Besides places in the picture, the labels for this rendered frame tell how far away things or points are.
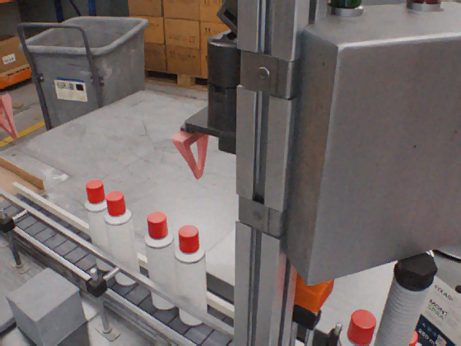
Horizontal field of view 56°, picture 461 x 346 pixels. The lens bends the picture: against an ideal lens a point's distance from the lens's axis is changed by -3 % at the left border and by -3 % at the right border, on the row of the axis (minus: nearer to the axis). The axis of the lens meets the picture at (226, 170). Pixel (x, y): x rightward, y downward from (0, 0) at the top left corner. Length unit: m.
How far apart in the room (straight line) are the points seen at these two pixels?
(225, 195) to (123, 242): 0.47
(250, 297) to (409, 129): 0.23
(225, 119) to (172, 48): 3.71
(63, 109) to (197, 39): 1.50
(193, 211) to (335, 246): 0.88
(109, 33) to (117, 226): 2.85
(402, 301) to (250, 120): 0.21
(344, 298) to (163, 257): 0.37
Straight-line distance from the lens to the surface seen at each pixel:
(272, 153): 0.33
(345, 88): 0.27
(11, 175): 1.49
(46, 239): 1.11
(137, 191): 1.29
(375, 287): 0.97
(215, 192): 1.27
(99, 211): 0.88
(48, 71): 3.03
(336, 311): 0.90
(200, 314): 0.77
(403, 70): 0.30
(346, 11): 0.33
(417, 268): 0.40
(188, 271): 0.75
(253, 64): 0.31
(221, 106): 0.53
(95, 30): 3.64
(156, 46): 4.32
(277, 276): 0.40
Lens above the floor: 1.54
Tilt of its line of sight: 32 degrees down
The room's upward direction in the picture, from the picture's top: straight up
